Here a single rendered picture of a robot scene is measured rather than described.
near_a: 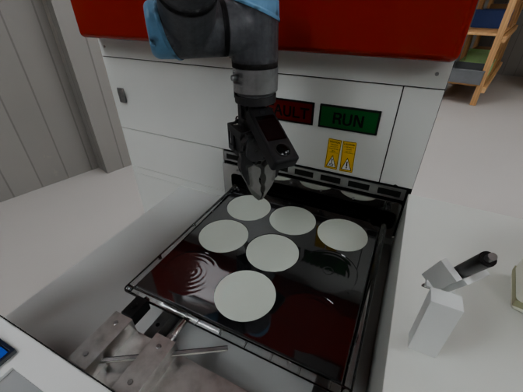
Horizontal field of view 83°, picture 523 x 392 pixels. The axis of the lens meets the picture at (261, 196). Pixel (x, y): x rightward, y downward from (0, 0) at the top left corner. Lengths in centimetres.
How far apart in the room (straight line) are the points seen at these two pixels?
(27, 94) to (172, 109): 208
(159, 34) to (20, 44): 238
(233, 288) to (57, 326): 32
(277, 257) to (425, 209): 30
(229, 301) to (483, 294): 36
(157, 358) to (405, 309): 33
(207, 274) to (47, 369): 24
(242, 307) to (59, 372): 24
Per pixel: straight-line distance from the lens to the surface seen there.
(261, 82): 50
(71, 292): 72
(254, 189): 58
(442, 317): 37
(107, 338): 50
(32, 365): 46
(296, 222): 64
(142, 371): 46
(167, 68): 82
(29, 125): 288
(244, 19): 48
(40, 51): 284
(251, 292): 51
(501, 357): 46
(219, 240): 60
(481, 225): 65
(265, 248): 58
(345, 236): 63
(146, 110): 91
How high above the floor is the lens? 130
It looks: 34 degrees down
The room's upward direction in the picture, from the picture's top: straight up
